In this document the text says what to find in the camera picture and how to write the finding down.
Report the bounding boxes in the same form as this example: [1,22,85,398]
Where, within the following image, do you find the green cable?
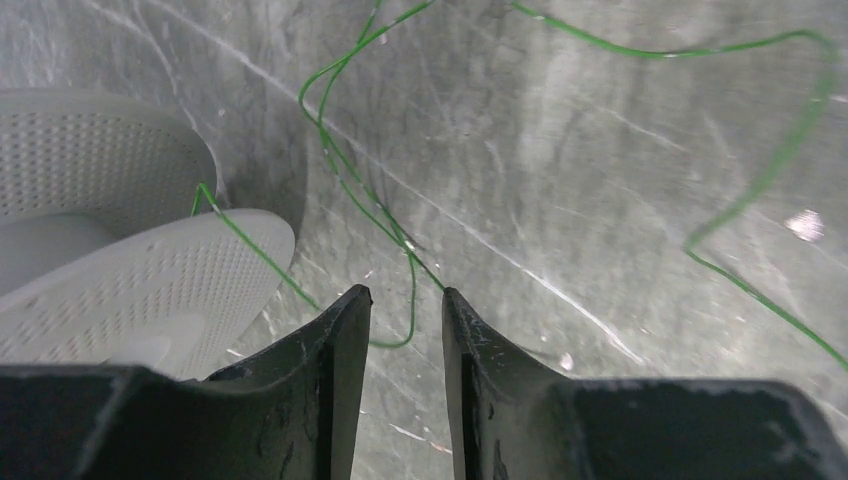
[190,0,848,372]

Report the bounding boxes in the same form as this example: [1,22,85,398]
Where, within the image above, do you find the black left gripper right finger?
[442,288,847,479]

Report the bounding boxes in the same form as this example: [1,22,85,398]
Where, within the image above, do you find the white perforated filament spool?
[1,89,295,379]

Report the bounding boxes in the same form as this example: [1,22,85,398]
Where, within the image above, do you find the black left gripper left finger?
[1,284,373,479]

